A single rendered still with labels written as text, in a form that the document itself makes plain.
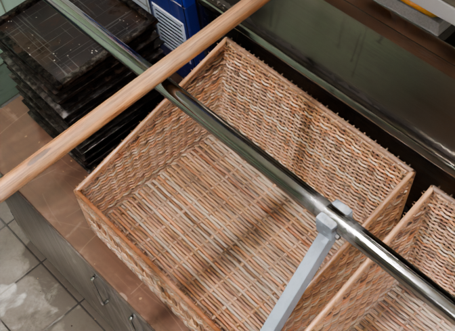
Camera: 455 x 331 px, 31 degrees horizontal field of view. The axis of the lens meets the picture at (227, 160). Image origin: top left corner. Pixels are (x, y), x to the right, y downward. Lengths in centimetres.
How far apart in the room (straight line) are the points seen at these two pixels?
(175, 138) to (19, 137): 44
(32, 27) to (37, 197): 41
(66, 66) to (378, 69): 68
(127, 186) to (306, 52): 55
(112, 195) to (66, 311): 70
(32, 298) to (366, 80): 138
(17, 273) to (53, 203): 67
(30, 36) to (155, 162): 40
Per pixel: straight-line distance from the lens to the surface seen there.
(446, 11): 111
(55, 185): 204
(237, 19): 140
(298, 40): 167
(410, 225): 162
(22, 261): 266
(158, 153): 193
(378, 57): 155
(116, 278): 185
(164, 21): 207
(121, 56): 142
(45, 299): 256
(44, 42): 190
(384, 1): 143
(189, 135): 197
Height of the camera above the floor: 216
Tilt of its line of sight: 53 degrees down
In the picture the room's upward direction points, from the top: 10 degrees counter-clockwise
